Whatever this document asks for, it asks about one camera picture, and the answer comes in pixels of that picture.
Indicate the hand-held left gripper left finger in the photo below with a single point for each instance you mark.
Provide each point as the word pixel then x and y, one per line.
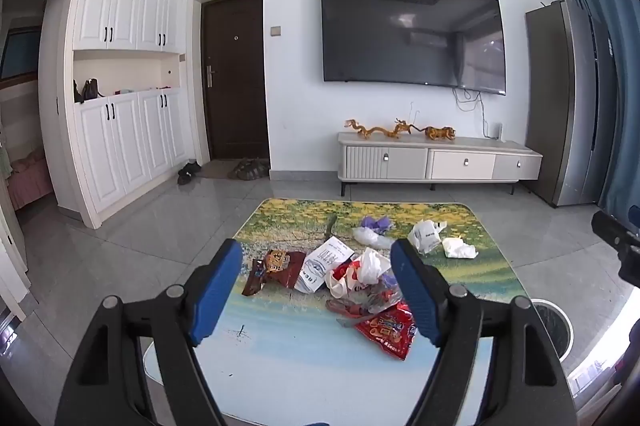
pixel 215 291

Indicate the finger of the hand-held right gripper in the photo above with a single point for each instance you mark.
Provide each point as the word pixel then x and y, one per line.
pixel 615 231
pixel 631 268

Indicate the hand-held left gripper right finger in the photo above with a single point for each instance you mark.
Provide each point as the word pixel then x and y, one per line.
pixel 417 296

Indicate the red snack packet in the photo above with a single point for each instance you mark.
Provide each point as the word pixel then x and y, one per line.
pixel 387 328

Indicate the white and red plastic bag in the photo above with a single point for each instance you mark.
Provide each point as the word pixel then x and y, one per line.
pixel 367 266

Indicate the white printed plastic bag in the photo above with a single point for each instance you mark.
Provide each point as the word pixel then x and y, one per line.
pixel 425 236

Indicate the brown snack packet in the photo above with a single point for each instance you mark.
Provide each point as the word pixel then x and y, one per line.
pixel 272 271

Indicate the white tissue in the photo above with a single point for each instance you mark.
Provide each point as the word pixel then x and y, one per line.
pixel 459 248

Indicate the clear plastic bag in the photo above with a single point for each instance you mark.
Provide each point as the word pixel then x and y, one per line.
pixel 370 237

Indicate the dark purple wrapper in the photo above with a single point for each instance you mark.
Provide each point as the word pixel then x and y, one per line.
pixel 375 225

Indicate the round trash bin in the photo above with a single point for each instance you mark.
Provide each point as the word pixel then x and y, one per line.
pixel 552 326

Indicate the white printed paper leaflet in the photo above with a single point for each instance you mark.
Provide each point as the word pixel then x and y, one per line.
pixel 320 263

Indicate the landscape print coffee table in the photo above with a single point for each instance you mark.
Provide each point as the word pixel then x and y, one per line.
pixel 300 366

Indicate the grey doormat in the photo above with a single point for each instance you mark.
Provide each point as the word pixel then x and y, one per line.
pixel 215 170

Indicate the pair of black shoes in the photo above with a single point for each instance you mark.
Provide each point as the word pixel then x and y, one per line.
pixel 187 172

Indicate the blue curtain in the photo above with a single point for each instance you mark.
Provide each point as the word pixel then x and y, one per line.
pixel 612 106

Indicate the white television stand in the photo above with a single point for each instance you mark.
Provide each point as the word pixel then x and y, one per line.
pixel 450 163

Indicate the grey refrigerator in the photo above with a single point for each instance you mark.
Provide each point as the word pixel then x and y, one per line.
pixel 555 106

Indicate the white router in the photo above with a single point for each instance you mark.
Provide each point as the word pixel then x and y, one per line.
pixel 497 131

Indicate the golden tiger figurine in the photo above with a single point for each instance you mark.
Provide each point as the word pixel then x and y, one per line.
pixel 440 133

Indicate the golden dragon figurine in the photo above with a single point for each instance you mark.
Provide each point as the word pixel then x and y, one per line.
pixel 382 131

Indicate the pink bed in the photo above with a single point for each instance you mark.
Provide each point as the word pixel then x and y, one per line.
pixel 30 181

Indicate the dark brown door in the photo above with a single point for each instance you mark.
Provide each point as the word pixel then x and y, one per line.
pixel 235 76

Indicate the dark handbag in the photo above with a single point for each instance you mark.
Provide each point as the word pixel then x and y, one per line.
pixel 90 91

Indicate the wall-mounted black television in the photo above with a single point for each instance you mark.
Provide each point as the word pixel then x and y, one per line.
pixel 410 36

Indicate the wall switch plate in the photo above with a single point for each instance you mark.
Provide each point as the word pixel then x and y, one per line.
pixel 275 31

